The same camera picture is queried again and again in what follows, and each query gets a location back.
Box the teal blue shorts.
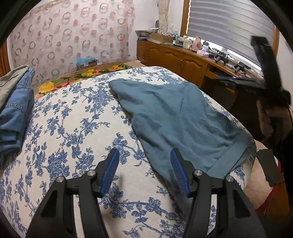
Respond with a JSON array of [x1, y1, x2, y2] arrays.
[[109, 79, 256, 199]]

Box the person right hand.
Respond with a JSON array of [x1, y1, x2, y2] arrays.
[[256, 100, 292, 139]]

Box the black spare gripper device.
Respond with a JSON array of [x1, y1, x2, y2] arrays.
[[214, 52, 229, 64]]

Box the wooden sideboard cabinet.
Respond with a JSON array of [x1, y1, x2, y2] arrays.
[[137, 40, 256, 109]]

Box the grey zebra window blind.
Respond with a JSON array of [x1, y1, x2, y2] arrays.
[[187, 0, 274, 66]]

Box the pink bottle on sideboard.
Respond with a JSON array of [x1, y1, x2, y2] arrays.
[[191, 37, 202, 52]]

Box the blue floral white quilt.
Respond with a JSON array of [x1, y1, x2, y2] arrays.
[[0, 66, 257, 238]]

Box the blue denim jeans pile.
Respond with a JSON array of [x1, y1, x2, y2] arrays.
[[1, 68, 35, 168]]

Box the flat cardboard box on sideboard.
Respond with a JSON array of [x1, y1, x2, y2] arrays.
[[151, 32, 174, 44]]

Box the beige tied side curtain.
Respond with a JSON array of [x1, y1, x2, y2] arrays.
[[157, 0, 170, 33]]

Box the colourful flower blanket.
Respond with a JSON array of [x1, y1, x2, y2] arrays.
[[34, 60, 145, 100]]

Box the grey green folded garment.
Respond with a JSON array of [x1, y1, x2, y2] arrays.
[[0, 65, 29, 109]]

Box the cardboard box with blue cloth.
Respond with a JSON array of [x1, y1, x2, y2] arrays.
[[76, 57, 97, 70]]

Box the wooden louvered wardrobe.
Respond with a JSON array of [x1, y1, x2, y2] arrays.
[[0, 41, 10, 77]]

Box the pink circle pattern curtain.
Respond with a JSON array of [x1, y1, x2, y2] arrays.
[[8, 1, 135, 86]]

